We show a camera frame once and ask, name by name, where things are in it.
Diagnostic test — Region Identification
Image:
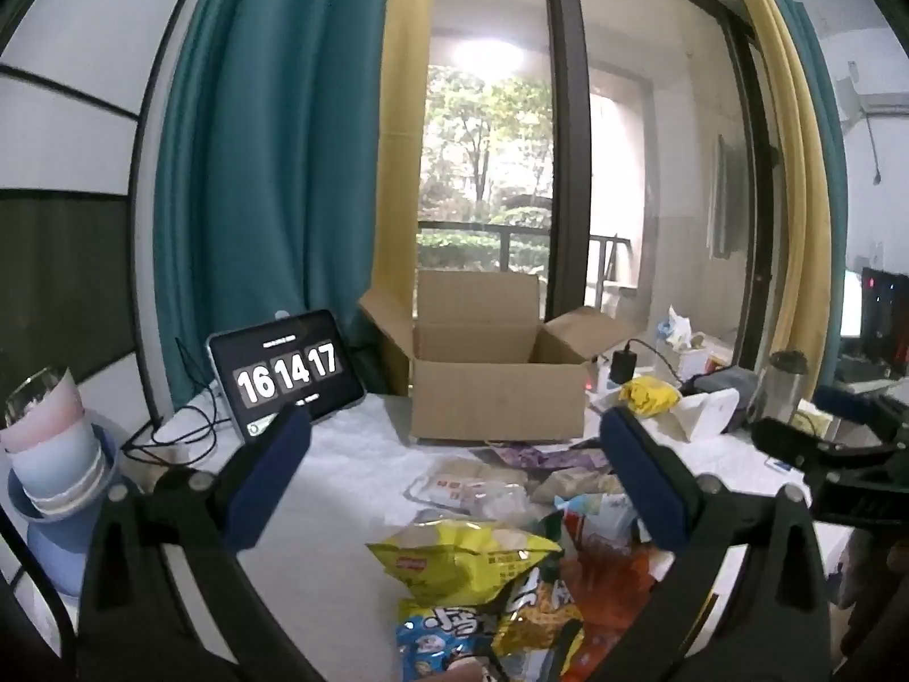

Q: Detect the tissue pack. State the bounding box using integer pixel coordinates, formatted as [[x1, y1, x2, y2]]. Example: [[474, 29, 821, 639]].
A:
[[657, 305, 712, 375]]

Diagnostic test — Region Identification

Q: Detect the white bread packet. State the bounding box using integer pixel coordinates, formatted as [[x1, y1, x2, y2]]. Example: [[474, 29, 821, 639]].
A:
[[405, 458, 530, 513]]

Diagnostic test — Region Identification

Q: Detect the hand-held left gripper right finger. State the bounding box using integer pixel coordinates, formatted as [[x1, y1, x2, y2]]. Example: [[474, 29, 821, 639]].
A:
[[575, 406, 832, 682]]

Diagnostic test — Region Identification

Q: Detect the black pouch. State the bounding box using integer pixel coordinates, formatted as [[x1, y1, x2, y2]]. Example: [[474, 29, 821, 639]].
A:
[[692, 365, 762, 429]]

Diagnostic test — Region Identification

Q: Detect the beige snack packet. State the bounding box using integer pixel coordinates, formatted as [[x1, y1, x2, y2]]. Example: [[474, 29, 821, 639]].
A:
[[529, 469, 626, 505]]

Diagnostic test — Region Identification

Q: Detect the tablet with clock display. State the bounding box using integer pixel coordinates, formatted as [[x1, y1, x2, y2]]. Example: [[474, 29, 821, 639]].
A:
[[207, 309, 366, 442]]

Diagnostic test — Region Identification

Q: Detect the dark window frame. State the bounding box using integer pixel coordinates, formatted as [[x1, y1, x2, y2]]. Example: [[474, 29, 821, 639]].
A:
[[538, 0, 596, 324]]

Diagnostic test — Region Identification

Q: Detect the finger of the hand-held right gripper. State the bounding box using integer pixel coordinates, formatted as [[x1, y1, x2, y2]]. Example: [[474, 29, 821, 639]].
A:
[[751, 418, 909, 473], [813, 384, 903, 442]]

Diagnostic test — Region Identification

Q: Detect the blue cartoon snack packet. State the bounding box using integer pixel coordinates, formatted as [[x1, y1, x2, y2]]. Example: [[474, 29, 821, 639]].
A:
[[394, 600, 512, 682]]

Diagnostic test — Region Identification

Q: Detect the large blue bowl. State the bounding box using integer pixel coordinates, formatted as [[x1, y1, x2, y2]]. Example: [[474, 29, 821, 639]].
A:
[[7, 426, 127, 594]]

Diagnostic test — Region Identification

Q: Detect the yellow curtain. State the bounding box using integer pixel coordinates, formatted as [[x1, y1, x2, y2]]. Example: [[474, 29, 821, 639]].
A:
[[714, 0, 832, 385], [369, 0, 437, 399]]

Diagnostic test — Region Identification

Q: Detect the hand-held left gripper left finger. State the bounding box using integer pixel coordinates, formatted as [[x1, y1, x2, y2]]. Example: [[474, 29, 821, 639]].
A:
[[77, 405, 335, 682]]

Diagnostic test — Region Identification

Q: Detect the yellow chip bag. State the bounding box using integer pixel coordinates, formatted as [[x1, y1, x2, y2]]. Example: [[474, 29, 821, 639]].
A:
[[365, 520, 565, 605]]

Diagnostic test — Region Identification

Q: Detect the black balcony railing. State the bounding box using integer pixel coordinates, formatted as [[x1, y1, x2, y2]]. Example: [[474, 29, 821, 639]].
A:
[[418, 222, 635, 308]]

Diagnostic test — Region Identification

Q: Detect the white box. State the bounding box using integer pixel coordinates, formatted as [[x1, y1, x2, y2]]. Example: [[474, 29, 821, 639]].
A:
[[657, 392, 748, 442]]

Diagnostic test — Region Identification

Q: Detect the purple snack packet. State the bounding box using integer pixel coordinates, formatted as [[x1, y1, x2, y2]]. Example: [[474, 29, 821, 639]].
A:
[[489, 442, 612, 473]]

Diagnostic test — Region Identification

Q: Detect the white air conditioner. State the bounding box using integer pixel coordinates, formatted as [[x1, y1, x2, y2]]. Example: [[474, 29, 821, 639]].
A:
[[836, 60, 909, 118]]

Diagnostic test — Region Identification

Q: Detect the cardboard box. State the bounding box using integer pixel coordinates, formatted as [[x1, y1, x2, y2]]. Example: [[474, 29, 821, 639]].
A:
[[358, 270, 640, 445]]

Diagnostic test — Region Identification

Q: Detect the crumpled yellow packet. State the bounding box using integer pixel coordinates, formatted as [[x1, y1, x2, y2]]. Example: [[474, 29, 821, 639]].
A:
[[619, 378, 683, 418]]

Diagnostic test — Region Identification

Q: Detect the black cable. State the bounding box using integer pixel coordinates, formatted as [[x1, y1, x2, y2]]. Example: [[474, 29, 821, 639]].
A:
[[120, 337, 239, 473]]

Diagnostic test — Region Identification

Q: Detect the steel thermos bottle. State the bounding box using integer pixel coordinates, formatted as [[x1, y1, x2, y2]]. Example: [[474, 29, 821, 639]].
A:
[[745, 350, 811, 436]]

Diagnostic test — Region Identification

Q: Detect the orange snack packet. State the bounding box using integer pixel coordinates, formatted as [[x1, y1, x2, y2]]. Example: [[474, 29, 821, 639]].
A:
[[561, 511, 676, 682]]

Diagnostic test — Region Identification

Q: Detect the stack of pastel bowls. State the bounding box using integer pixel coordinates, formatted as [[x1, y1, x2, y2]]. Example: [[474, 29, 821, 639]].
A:
[[0, 365, 115, 519]]

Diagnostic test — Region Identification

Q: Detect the yellow and black snack packet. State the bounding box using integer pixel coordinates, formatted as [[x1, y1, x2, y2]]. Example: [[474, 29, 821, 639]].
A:
[[490, 568, 587, 663]]

